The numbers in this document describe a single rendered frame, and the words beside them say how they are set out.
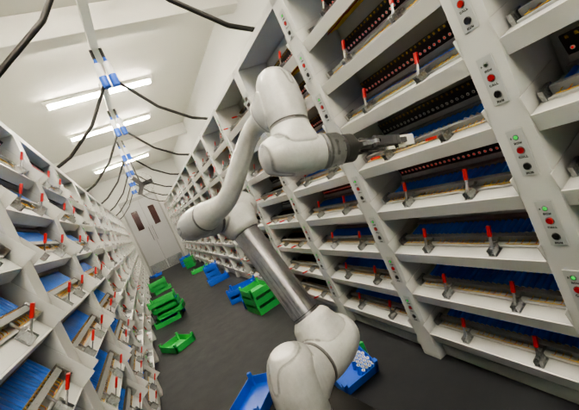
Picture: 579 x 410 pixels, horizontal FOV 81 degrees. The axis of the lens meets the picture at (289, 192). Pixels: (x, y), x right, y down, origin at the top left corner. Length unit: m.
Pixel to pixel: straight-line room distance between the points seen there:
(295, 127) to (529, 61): 0.59
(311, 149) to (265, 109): 0.15
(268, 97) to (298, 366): 0.75
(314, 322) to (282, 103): 0.73
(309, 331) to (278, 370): 0.18
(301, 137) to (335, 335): 0.70
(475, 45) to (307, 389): 1.01
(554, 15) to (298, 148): 0.58
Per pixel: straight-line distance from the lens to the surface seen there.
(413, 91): 1.15
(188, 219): 1.18
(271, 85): 0.86
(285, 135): 0.79
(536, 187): 1.05
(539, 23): 0.95
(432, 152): 1.17
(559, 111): 0.97
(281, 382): 1.10
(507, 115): 1.01
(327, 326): 1.22
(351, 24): 1.59
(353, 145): 0.87
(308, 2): 1.66
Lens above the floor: 1.00
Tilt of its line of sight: 3 degrees down
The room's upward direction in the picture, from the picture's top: 24 degrees counter-clockwise
